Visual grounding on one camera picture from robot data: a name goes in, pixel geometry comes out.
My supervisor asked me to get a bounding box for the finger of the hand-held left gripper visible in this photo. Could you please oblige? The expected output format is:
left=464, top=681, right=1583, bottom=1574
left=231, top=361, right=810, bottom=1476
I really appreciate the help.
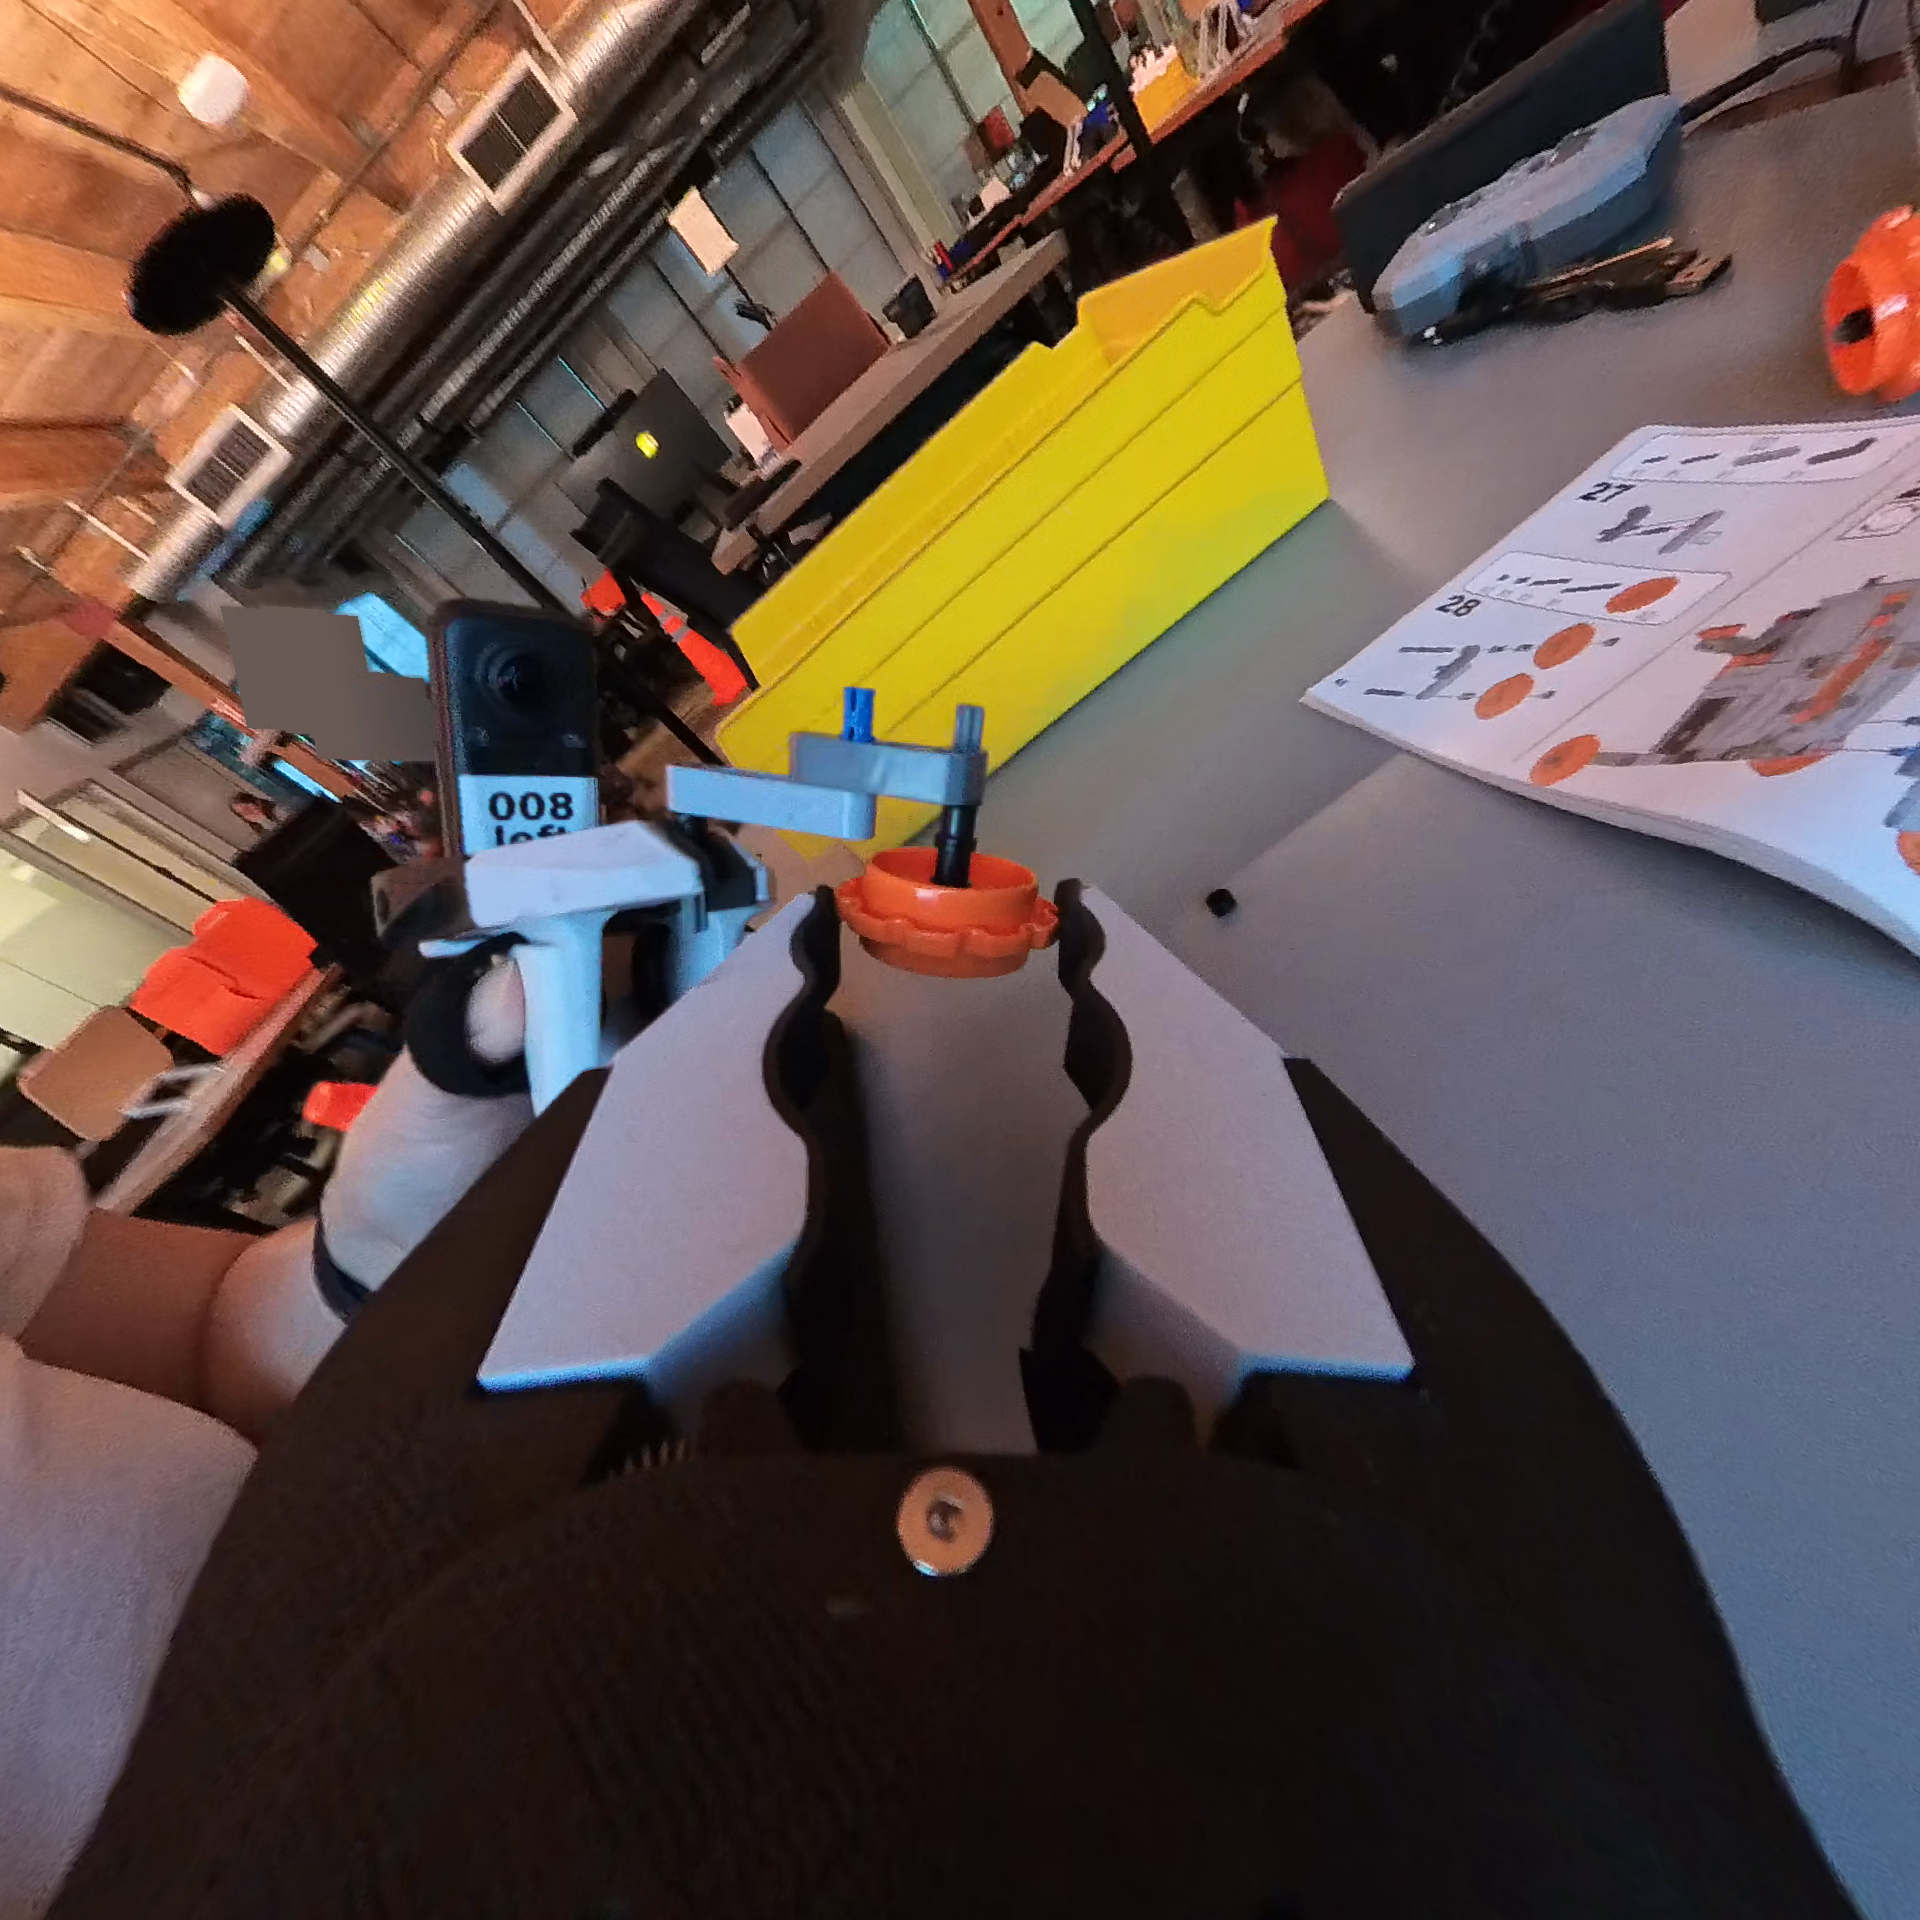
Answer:
left=463, top=824, right=777, bottom=963

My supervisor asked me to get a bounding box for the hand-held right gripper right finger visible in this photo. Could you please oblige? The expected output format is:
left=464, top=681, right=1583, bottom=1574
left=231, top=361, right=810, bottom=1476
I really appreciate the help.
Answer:
left=1024, top=883, right=1417, bottom=1455

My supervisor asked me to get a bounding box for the grey desk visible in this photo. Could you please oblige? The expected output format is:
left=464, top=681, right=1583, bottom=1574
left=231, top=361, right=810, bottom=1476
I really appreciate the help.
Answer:
left=839, top=90, right=1920, bottom=1920

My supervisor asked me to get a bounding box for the grey side table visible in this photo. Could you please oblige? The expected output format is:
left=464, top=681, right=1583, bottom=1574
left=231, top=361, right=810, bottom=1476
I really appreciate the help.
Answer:
left=711, top=224, right=1091, bottom=581

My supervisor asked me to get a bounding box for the yellow storage bin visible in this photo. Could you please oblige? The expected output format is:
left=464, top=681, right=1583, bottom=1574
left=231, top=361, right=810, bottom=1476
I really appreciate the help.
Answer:
left=711, top=218, right=1334, bottom=859

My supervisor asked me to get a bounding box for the wooden back table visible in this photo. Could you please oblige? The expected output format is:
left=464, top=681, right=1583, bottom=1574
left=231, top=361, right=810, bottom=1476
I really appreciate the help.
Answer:
left=925, top=0, right=1336, bottom=287

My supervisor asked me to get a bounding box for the brown panel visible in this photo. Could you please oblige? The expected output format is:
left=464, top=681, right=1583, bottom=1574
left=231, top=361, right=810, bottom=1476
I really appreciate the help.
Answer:
left=714, top=268, right=897, bottom=453

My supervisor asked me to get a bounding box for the black usb cable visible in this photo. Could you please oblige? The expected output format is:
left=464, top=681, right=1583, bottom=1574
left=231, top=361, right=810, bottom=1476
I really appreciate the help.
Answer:
left=1426, top=241, right=1734, bottom=347

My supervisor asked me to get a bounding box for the grey perforated beam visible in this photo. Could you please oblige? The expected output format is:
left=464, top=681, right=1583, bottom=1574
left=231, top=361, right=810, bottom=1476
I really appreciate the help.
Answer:
left=663, top=687, right=991, bottom=846

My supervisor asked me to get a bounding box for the orange plastic seat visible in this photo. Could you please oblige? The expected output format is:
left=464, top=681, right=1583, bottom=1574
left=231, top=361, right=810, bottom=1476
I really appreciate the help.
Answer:
left=131, top=896, right=329, bottom=1054

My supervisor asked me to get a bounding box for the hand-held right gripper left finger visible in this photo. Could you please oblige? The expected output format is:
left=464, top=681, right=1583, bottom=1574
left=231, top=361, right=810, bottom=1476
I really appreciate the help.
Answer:
left=477, top=887, right=902, bottom=1455

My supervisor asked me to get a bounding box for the black case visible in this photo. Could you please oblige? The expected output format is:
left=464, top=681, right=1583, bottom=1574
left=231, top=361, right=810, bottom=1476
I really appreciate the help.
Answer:
left=1334, top=0, right=1675, bottom=273

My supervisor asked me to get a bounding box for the orange gear wheel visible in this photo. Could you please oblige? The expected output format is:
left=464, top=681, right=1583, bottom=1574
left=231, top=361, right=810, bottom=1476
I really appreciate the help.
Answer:
left=838, top=846, right=1063, bottom=982

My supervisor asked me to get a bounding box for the person's left forearm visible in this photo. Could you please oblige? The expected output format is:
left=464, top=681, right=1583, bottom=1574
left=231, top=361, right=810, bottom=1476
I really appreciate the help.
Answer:
left=22, top=1209, right=354, bottom=1450

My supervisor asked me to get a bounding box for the person's left hand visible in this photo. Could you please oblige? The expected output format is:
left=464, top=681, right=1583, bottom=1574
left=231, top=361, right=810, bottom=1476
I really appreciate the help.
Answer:
left=313, top=963, right=539, bottom=1312

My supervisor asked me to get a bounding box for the black round-base stand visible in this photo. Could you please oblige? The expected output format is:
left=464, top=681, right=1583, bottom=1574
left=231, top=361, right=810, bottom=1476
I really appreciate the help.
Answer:
left=127, top=194, right=736, bottom=765

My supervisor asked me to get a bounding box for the grey robot chassis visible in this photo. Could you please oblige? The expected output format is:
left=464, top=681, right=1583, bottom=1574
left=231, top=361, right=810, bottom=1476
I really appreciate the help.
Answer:
left=1818, top=205, right=1920, bottom=404

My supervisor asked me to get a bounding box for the silver ventilation duct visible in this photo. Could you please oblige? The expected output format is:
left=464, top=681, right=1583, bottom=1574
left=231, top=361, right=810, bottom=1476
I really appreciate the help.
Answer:
left=135, top=0, right=842, bottom=602

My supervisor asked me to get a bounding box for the grey battery box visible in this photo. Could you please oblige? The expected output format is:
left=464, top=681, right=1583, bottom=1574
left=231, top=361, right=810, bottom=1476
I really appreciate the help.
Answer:
left=1370, top=92, right=1691, bottom=341

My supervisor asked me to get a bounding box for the white instruction booklet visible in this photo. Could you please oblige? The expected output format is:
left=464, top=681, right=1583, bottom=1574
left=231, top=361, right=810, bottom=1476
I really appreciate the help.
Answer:
left=1301, top=413, right=1920, bottom=959

